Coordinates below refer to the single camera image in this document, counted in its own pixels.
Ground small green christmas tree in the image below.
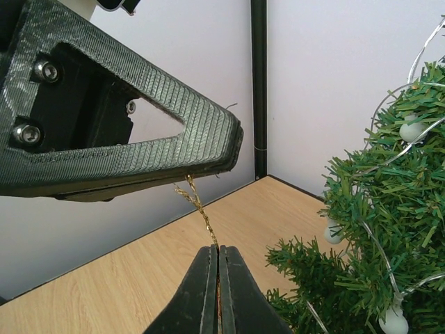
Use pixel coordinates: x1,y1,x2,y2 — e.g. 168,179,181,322
264,63,445,334

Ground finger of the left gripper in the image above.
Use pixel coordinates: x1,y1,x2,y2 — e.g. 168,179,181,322
1,1,243,202

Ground fairy light string white beads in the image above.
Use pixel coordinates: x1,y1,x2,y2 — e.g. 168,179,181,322
306,14,445,334

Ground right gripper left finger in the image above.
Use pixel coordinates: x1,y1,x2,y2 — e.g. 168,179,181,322
144,245,218,334

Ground red ball ornament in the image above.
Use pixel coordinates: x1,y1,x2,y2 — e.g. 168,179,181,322
175,175,220,249

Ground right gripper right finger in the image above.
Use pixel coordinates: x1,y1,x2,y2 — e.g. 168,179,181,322
220,246,292,334

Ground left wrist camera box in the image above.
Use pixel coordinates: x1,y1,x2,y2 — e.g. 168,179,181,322
95,0,140,16

